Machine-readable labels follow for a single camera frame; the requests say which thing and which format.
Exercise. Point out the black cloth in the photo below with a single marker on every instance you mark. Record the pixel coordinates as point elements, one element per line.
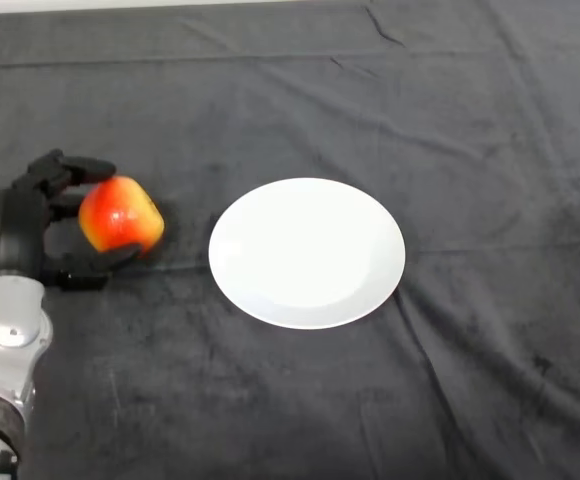
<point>290,390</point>

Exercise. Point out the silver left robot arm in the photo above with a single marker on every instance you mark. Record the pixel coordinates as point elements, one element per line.
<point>5,340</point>

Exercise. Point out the red yellow apple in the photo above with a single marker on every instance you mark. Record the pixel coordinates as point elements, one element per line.
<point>120,215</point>

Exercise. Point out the white round plate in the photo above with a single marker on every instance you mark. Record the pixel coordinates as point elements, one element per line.
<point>306,254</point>

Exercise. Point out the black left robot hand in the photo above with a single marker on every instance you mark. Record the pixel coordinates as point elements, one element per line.
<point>17,225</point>

